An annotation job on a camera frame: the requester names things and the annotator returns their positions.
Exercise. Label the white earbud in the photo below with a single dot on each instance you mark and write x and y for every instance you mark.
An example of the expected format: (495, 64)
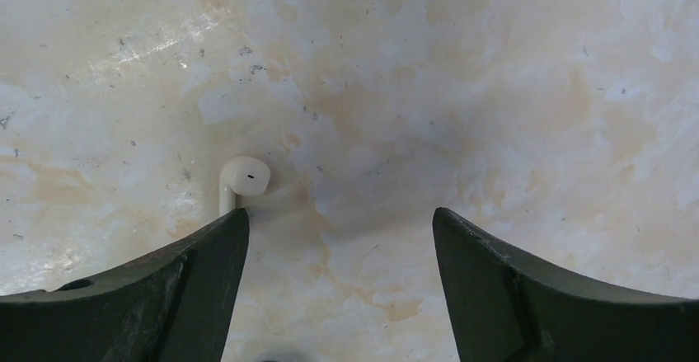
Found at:
(241, 176)

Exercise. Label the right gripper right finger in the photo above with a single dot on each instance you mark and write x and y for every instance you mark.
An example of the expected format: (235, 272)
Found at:
(506, 304)

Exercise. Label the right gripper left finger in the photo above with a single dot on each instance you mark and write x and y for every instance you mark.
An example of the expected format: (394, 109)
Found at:
(172, 304)

